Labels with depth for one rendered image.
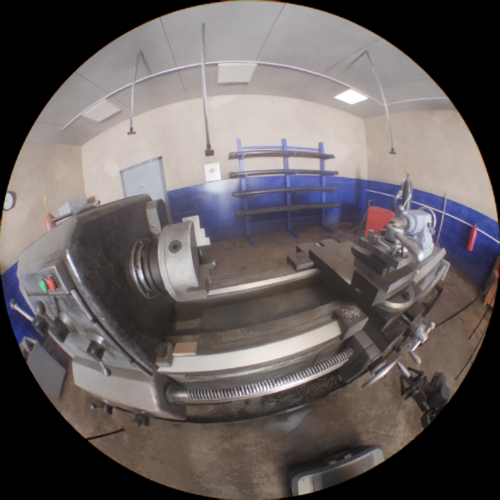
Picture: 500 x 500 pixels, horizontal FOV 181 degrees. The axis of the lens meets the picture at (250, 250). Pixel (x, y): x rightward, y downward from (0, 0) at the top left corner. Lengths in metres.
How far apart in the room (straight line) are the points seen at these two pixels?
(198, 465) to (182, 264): 1.36
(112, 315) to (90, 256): 0.14
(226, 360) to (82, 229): 0.51
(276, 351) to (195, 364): 0.26
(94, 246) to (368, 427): 1.68
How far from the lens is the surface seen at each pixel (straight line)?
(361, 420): 1.47
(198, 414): 0.97
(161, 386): 0.65
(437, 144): 4.74
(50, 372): 2.48
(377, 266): 0.51
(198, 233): 0.49
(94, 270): 0.40
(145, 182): 3.79
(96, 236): 0.42
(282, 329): 0.59
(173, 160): 3.63
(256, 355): 0.53
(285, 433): 1.32
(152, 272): 0.48
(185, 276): 0.41
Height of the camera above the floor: 1.31
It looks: 26 degrees down
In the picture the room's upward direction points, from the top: 6 degrees counter-clockwise
